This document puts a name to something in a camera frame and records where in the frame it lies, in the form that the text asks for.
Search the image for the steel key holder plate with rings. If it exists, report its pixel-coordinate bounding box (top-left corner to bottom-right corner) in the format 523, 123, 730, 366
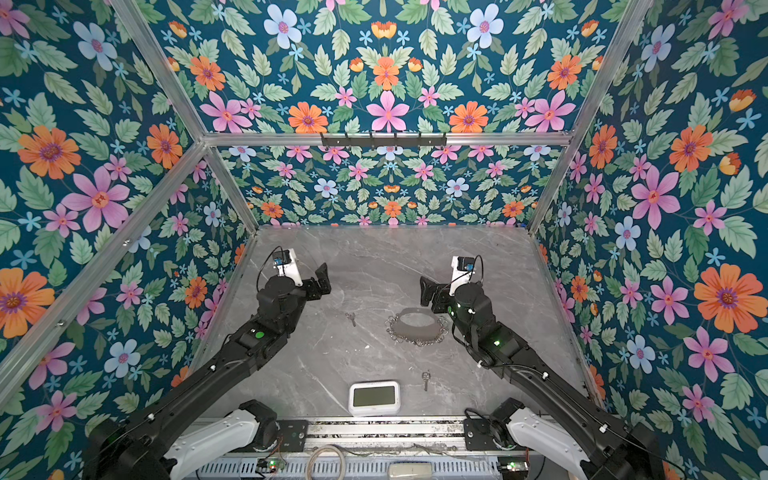
386, 307, 449, 347

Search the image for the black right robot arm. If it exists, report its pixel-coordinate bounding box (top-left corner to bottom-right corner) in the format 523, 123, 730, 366
420, 277, 665, 479

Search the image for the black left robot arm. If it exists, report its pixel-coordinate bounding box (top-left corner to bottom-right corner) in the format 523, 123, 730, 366
82, 263, 332, 479

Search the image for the white digital timer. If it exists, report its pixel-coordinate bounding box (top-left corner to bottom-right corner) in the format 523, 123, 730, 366
348, 380, 402, 417

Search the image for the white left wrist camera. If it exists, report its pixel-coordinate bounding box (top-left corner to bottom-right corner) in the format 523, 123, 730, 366
271, 247, 303, 287

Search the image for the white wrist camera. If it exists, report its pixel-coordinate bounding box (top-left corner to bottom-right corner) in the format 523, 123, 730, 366
271, 247, 303, 287
449, 256, 476, 296

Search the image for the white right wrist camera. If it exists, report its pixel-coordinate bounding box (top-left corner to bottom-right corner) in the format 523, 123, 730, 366
449, 256, 476, 296

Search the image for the black hook rail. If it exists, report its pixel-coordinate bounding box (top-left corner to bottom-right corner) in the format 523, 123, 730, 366
320, 133, 448, 148

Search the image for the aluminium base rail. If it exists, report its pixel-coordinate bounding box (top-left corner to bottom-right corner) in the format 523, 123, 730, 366
179, 415, 589, 457

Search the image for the coiled white cable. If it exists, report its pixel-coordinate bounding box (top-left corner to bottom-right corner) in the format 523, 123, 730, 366
305, 445, 347, 480

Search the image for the aluminium frame post back left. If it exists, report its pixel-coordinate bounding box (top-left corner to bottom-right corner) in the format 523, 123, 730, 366
112, 1, 258, 236

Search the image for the aluminium frame post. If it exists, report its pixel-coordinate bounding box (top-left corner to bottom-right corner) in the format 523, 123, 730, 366
112, 1, 258, 236
528, 0, 653, 238

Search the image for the aluminium frame post back right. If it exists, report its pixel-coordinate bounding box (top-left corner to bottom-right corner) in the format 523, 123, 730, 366
528, 0, 653, 238

